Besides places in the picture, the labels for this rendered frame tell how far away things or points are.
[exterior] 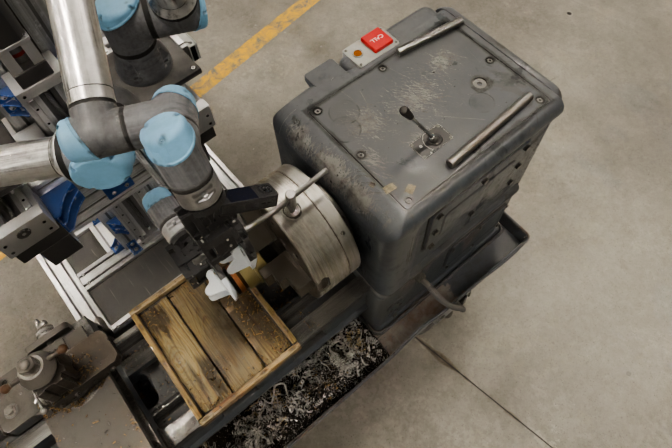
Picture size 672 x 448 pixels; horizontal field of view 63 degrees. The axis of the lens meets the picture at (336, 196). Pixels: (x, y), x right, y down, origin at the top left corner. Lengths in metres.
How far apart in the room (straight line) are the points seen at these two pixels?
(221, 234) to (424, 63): 0.72
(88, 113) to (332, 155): 0.54
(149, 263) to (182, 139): 1.60
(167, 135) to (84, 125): 0.18
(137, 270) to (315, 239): 1.32
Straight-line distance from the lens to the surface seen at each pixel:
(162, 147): 0.83
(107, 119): 0.95
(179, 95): 0.95
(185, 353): 1.50
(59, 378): 1.36
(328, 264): 1.22
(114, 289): 2.40
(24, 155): 1.25
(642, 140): 3.14
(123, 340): 1.59
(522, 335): 2.47
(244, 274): 1.28
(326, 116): 1.30
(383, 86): 1.36
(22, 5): 1.57
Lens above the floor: 2.29
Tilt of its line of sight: 61 degrees down
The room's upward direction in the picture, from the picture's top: 3 degrees counter-clockwise
